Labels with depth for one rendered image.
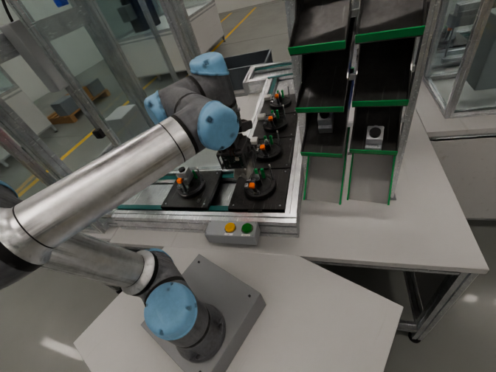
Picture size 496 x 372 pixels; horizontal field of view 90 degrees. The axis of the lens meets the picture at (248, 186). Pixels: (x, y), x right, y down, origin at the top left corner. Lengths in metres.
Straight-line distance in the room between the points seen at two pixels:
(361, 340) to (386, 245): 0.34
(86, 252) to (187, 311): 0.25
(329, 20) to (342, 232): 0.71
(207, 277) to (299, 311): 0.32
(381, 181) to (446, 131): 0.67
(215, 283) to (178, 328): 0.28
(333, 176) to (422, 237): 0.37
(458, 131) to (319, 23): 1.04
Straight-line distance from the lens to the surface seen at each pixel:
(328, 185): 0.97
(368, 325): 0.92
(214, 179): 1.22
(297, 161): 1.20
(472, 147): 1.70
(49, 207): 0.41
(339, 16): 0.76
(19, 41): 1.62
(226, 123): 0.41
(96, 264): 0.65
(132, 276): 0.70
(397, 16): 0.75
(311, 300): 0.93
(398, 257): 1.03
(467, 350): 1.91
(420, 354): 1.83
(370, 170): 0.98
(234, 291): 0.88
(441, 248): 1.08
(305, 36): 0.74
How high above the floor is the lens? 1.73
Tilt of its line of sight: 43 degrees down
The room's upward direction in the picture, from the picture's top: 19 degrees counter-clockwise
